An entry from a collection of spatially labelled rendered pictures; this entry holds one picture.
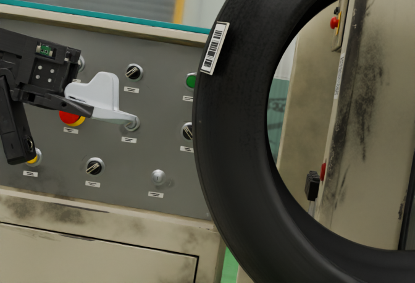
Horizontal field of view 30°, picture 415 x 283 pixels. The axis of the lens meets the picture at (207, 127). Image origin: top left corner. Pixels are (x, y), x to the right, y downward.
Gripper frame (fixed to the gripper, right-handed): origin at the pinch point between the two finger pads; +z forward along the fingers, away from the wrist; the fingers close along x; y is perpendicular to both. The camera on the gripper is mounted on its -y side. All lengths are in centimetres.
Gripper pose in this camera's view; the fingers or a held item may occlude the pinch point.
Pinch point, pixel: (124, 122)
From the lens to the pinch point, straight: 98.3
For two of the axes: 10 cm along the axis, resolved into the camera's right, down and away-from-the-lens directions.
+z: 9.6, 2.8, -0.7
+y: 2.7, -9.6, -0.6
